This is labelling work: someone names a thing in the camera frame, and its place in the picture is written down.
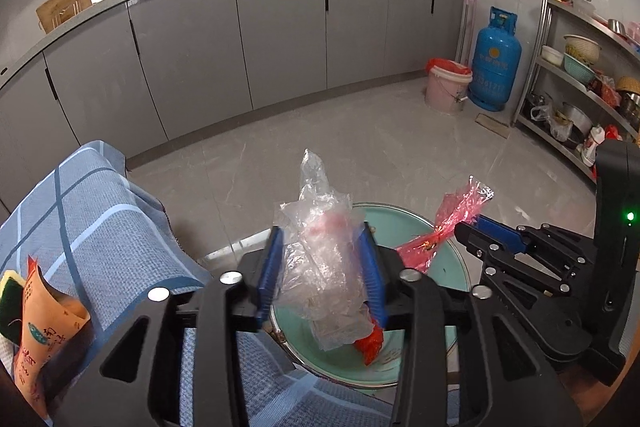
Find cream plastic colander basket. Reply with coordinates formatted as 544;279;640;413
564;34;601;60

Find red mesh bag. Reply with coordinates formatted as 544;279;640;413
352;324;385;365

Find large blue gas cylinder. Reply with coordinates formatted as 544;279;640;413
472;6;522;112

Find red plastic bin liner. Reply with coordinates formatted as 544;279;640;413
426;57;473;78

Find flat cardboard piece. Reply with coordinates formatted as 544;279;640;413
475;113;512;138

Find blue checked cloth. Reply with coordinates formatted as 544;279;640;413
0;139;401;427

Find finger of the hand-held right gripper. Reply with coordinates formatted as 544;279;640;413
454;224;596;308
470;213;598;259

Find pink plastic bucket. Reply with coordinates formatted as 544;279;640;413
425;58;473;114

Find teal plastic basket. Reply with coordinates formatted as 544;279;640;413
564;53;596;82

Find white plastic bag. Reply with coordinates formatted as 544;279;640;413
531;104;571;142

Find orange paper packet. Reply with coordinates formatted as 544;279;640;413
12;257;91;418

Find pink plastic wrapper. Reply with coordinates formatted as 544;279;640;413
395;174;496;278

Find metal shelf rack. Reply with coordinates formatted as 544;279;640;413
512;0;640;188

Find clear plastic bag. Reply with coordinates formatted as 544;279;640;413
274;148;381;353

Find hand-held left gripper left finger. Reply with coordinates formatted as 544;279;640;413
65;226;296;427

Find red plastic bag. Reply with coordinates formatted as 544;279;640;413
595;77;621;108

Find grey kitchen cabinets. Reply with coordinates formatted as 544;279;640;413
0;0;468;208

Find metal cooking pot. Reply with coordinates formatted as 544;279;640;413
560;102;593;135

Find striped bamboo cutting board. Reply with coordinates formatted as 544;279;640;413
36;0;93;34

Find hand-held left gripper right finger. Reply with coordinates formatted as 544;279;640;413
356;221;584;427

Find green waste bin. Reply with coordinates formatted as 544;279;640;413
265;202;471;390

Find pink mop handle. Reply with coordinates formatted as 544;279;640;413
456;0;480;62

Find yellow sponge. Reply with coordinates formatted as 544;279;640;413
0;269;28;340

